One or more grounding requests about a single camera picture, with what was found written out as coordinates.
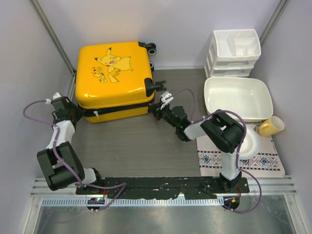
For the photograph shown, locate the white plastic basin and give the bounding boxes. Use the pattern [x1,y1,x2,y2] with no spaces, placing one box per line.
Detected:
[204,77,273,123]

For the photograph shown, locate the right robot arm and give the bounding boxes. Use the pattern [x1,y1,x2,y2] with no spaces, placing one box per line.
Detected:
[148,102,247,193]

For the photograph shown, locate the grey cable duct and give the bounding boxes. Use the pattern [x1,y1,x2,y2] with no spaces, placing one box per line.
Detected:
[41,196,224,208]

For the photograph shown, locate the white drawer organizer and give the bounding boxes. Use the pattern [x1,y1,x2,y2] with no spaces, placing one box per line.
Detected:
[204,29,261,78]

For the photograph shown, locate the yellow mug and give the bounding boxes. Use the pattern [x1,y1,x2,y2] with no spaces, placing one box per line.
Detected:
[257,116,285,137]

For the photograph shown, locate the aluminium frame rail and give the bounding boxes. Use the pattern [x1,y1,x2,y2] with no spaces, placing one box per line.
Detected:
[30,176,298,198]

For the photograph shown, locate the patterned placemat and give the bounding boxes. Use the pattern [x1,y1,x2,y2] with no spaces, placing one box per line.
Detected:
[196,135,286,178]

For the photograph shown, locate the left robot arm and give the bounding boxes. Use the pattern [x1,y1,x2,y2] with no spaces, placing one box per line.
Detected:
[37,93,104,195]

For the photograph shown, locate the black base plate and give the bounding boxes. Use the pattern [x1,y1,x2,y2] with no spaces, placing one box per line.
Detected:
[75,175,250,199]

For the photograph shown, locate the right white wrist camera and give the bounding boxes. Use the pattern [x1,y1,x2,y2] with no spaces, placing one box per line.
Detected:
[159,91,174,110]

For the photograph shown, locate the yellow Pikachu suitcase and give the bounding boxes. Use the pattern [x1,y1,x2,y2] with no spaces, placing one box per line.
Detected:
[75,41,166,123]

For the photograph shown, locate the white round plate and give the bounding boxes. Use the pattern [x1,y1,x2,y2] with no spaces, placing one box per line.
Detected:
[239,125,260,160]

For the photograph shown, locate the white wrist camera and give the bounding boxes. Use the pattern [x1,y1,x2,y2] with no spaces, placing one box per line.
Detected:
[159,91,174,110]
[43,92,66,105]

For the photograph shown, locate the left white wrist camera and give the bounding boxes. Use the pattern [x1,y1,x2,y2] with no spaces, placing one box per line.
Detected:
[43,92,66,105]

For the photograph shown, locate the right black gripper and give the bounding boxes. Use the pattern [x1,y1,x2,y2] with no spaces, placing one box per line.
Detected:
[148,102,179,130]

